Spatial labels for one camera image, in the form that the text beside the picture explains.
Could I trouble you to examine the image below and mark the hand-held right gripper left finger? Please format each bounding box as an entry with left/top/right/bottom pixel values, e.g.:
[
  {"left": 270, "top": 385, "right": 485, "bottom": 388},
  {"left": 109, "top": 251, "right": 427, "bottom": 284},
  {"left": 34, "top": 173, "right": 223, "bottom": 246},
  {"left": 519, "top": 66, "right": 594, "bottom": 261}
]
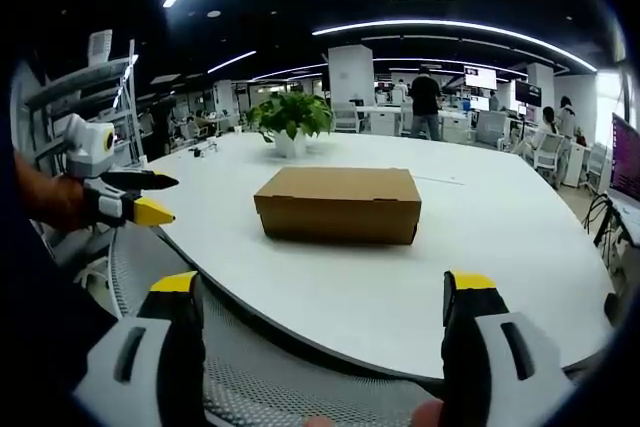
[{"left": 73, "top": 270, "right": 209, "bottom": 427}]

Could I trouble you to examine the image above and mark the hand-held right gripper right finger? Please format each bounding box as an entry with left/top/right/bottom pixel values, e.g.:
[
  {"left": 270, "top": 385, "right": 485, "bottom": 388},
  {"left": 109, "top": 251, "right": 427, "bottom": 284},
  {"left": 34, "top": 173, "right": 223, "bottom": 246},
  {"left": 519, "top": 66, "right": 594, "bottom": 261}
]
[{"left": 439, "top": 269, "right": 577, "bottom": 427}]

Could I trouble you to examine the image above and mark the brown cardboard shoe box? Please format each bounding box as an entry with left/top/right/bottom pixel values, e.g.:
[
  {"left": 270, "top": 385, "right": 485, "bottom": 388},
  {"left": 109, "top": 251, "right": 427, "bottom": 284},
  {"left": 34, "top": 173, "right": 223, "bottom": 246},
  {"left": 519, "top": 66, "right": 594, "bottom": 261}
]
[{"left": 253, "top": 166, "right": 423, "bottom": 247}]

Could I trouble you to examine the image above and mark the person's left hand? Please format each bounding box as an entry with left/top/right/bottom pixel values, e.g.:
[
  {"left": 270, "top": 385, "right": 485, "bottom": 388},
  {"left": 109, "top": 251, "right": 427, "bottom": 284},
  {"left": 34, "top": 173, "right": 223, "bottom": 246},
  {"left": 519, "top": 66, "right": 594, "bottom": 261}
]
[{"left": 13, "top": 152, "right": 90, "bottom": 234}]

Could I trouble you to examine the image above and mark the person's right hand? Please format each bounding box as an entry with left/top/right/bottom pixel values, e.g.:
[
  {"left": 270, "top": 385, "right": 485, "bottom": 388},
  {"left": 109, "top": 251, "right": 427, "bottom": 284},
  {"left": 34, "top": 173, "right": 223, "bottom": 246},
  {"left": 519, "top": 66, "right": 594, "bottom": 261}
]
[{"left": 305, "top": 398, "right": 445, "bottom": 427}]

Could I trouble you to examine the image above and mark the small dark table clutter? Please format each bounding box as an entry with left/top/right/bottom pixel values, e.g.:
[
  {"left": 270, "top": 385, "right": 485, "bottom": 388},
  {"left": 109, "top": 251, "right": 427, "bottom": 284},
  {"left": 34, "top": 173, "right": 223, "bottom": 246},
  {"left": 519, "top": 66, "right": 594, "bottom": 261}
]
[{"left": 187, "top": 141, "right": 222, "bottom": 159}]

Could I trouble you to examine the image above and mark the person's dark clothing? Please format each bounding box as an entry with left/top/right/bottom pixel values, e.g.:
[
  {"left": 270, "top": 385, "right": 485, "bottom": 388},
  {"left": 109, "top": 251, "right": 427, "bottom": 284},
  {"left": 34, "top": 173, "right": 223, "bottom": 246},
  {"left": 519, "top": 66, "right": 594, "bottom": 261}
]
[{"left": 0, "top": 219, "right": 121, "bottom": 427}]

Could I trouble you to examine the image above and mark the grey mesh office chair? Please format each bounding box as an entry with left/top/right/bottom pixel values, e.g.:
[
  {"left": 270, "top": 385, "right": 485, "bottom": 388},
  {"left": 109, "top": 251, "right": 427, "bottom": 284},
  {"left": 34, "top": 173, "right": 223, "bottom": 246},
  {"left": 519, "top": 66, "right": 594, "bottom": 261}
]
[{"left": 74, "top": 225, "right": 446, "bottom": 427}]

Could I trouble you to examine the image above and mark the green potted plant white pot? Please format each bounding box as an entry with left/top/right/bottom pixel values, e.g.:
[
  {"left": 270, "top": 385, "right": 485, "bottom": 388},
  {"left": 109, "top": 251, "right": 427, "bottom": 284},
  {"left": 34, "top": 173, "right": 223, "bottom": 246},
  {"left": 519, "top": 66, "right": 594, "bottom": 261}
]
[{"left": 244, "top": 91, "right": 335, "bottom": 159}]

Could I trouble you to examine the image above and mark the white mesh office chair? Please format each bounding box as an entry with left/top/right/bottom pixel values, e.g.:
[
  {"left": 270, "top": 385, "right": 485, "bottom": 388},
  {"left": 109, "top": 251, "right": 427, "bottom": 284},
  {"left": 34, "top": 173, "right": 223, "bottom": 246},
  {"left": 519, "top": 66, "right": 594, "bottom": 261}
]
[{"left": 531, "top": 131, "right": 566, "bottom": 171}]

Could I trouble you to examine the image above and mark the open laptop computer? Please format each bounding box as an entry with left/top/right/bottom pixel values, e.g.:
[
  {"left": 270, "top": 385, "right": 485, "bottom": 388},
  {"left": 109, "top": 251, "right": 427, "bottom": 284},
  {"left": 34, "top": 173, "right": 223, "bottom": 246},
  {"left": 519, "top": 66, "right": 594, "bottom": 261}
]
[{"left": 606, "top": 113, "right": 640, "bottom": 248}]

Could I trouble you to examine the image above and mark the black cable bundle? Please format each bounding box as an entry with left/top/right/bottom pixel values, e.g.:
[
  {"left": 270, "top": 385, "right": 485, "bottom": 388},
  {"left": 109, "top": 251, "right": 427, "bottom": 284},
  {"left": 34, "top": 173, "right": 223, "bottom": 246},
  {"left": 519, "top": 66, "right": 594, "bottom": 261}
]
[{"left": 581, "top": 191, "right": 624, "bottom": 251}]

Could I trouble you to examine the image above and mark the wall display screen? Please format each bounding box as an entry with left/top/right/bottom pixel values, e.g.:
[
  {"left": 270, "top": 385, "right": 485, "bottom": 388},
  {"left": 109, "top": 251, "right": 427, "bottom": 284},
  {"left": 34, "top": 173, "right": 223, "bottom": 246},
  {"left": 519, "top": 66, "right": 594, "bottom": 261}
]
[
  {"left": 463, "top": 65, "right": 499, "bottom": 91},
  {"left": 514, "top": 78, "right": 544, "bottom": 109}
]

